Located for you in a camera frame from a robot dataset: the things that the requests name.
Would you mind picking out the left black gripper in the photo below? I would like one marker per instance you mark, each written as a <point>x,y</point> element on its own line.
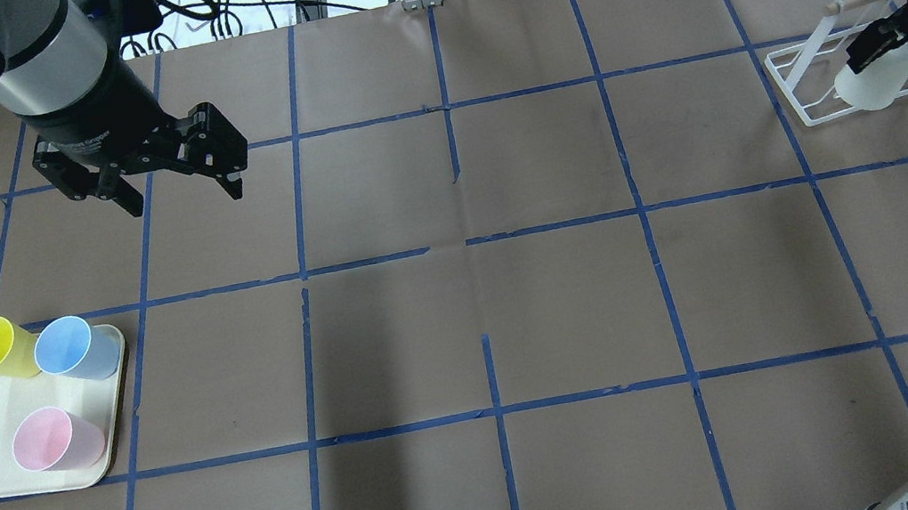
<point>97,106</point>

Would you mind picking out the white plastic cup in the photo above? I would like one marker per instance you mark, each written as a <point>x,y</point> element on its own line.
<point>877,86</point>

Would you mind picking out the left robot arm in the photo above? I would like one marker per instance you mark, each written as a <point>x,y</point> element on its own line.
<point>62,72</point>

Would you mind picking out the blue cup near pink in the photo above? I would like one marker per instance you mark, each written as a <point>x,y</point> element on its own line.
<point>71,347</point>

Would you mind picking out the pink plastic cup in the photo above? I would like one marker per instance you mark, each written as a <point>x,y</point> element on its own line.
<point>52,439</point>

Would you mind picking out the white wire cup rack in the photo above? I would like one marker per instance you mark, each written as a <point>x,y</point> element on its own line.
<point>815,78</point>

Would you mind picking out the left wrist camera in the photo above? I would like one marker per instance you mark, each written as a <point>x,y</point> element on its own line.
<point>116,19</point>

